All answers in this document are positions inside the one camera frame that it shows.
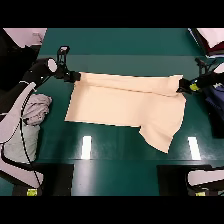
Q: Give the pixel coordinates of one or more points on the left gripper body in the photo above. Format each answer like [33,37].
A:
[68,75]

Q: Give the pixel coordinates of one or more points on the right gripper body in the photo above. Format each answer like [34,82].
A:
[186,86]

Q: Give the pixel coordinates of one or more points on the peach T-shirt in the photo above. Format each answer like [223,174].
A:
[123,105]

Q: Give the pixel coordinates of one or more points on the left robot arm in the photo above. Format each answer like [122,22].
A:
[39,71]

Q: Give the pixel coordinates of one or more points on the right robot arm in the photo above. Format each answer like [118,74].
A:
[213,80]

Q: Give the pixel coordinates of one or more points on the blue garment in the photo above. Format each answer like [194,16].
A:
[216,98]

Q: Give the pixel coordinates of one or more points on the light grey garment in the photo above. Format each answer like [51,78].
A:
[38,108]

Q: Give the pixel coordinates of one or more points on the dark red garment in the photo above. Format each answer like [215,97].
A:
[217,50]

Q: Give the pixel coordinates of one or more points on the black garment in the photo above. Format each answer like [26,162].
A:
[13,61]

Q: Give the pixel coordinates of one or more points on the white garment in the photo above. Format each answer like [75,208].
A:
[215,35]

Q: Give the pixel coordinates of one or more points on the grey-green garment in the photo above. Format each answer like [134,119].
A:
[20,145]

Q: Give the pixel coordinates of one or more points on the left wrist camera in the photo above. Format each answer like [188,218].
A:
[62,55]

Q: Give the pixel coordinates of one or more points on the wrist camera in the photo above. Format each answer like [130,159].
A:
[62,55]
[202,65]

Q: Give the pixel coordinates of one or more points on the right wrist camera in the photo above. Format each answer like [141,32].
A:
[202,65]

